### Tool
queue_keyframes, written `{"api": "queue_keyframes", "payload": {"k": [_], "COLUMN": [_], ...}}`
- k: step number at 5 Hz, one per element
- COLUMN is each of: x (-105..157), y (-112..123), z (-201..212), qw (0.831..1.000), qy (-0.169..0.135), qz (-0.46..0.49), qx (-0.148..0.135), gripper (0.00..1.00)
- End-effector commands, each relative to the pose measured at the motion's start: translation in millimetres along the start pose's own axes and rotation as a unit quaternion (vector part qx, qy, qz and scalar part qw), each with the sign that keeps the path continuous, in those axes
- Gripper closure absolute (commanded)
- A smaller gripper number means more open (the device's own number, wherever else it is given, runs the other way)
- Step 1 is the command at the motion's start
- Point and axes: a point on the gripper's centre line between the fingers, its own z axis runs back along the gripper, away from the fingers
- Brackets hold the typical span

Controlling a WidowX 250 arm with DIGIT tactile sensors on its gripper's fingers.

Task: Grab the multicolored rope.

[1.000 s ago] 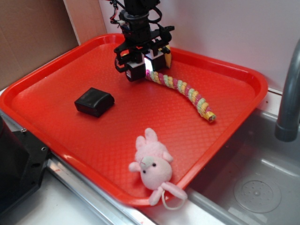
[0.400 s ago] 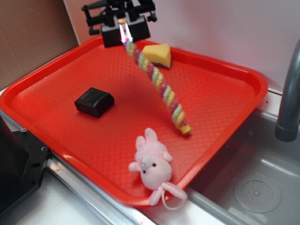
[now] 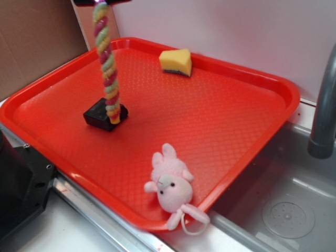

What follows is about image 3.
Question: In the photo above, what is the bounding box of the multicolored twisted rope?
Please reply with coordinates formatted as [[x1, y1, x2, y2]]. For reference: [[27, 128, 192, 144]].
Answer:
[[92, 1, 122, 125]]

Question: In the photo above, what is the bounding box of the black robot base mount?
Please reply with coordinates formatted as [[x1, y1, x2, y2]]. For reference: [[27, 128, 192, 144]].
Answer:
[[1, 133, 56, 242]]

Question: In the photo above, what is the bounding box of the black rectangular block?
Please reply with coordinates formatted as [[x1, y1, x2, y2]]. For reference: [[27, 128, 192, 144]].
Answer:
[[83, 98, 117, 131]]

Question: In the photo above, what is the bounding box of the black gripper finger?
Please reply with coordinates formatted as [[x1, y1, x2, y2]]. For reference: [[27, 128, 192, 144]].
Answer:
[[73, 0, 131, 5]]

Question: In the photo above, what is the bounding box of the pink plush sheep toy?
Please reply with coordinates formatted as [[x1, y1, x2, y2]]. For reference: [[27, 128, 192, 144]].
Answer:
[[144, 143, 210, 236]]

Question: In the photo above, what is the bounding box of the grey faucet spout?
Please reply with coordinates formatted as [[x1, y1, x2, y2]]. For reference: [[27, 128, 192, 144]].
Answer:
[[308, 47, 335, 159]]

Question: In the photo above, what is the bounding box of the brown cardboard panel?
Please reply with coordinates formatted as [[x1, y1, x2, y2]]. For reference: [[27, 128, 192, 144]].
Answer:
[[1, 1, 88, 100]]

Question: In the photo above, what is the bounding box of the grey toy sink basin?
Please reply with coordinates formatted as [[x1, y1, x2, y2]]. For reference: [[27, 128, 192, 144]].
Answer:
[[146, 122, 336, 252]]

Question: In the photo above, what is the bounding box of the yellow sponge with dark base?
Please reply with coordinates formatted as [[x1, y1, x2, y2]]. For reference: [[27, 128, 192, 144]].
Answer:
[[159, 49, 192, 77]]

